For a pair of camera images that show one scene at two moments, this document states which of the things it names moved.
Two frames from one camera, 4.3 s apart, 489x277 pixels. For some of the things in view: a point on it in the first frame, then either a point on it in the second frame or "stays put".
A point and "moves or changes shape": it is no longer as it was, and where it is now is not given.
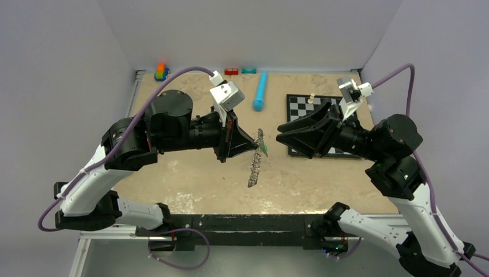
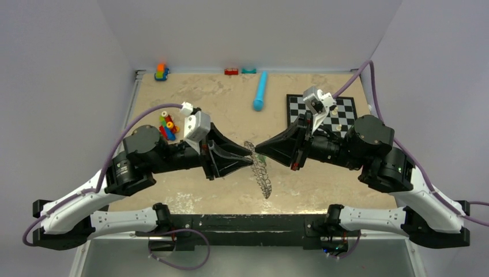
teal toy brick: [243, 71] stays put
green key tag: [264, 148] moves or changes shape
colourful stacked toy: [162, 72] stays put
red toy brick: [231, 71] stays put
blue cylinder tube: [258, 103] stays put
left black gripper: [233, 140] to [220, 165]
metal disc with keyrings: [256, 160] to [259, 168]
